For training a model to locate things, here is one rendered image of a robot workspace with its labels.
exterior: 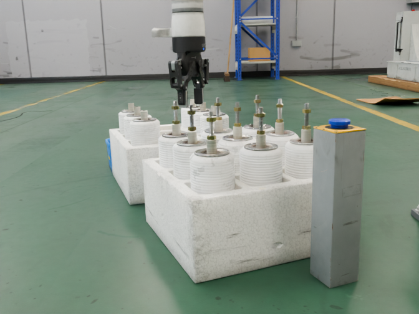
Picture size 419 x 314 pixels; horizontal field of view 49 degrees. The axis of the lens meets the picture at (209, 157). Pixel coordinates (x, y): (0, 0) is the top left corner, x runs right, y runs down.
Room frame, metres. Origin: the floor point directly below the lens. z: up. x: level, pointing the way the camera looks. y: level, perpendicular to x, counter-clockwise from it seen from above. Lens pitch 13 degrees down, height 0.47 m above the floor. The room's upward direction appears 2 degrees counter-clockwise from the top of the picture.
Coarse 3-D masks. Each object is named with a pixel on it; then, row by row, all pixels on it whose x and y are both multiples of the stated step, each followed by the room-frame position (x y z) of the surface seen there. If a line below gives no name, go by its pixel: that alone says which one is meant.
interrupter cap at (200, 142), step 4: (180, 140) 1.08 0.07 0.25; (184, 140) 1.08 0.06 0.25; (200, 140) 1.07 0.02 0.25; (204, 140) 1.08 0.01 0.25; (176, 144) 1.05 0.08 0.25; (180, 144) 1.03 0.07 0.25; (184, 144) 1.04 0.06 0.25; (188, 144) 1.03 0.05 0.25; (192, 144) 1.03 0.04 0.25; (196, 144) 1.03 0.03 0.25; (200, 144) 1.03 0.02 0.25; (204, 144) 1.03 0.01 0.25
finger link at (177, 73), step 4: (176, 60) 1.00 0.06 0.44; (168, 64) 1.00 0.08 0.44; (176, 64) 0.99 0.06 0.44; (168, 68) 1.01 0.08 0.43; (176, 68) 1.00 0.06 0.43; (180, 68) 1.00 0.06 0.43; (172, 72) 1.00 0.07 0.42; (176, 72) 1.00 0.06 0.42; (180, 72) 1.00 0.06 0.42; (172, 76) 1.00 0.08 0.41; (176, 76) 1.00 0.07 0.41; (180, 76) 1.00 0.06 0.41; (172, 80) 1.01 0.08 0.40; (180, 80) 1.00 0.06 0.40; (172, 84) 1.01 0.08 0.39; (180, 84) 1.00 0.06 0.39
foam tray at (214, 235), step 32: (160, 192) 1.05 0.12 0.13; (192, 192) 0.90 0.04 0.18; (224, 192) 0.90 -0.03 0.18; (256, 192) 0.90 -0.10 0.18; (288, 192) 0.93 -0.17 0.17; (160, 224) 1.07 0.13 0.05; (192, 224) 0.85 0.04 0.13; (224, 224) 0.87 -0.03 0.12; (256, 224) 0.90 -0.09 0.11; (288, 224) 0.93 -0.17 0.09; (192, 256) 0.86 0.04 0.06; (224, 256) 0.87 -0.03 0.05; (256, 256) 0.90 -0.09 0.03; (288, 256) 0.93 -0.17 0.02
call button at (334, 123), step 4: (332, 120) 0.85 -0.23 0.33; (336, 120) 0.85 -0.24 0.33; (340, 120) 0.85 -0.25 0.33; (344, 120) 0.85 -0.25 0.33; (348, 120) 0.85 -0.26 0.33; (332, 124) 0.85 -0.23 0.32; (336, 124) 0.85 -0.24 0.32; (340, 124) 0.84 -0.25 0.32; (344, 124) 0.84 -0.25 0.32; (348, 124) 0.85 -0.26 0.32
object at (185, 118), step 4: (184, 108) 1.72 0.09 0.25; (188, 108) 1.71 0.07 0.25; (196, 108) 1.71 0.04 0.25; (184, 112) 1.71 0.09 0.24; (184, 116) 1.71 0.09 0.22; (188, 116) 1.70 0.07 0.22; (184, 120) 1.71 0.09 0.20; (188, 120) 1.70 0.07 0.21; (184, 124) 1.71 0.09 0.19; (188, 124) 1.70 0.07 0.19
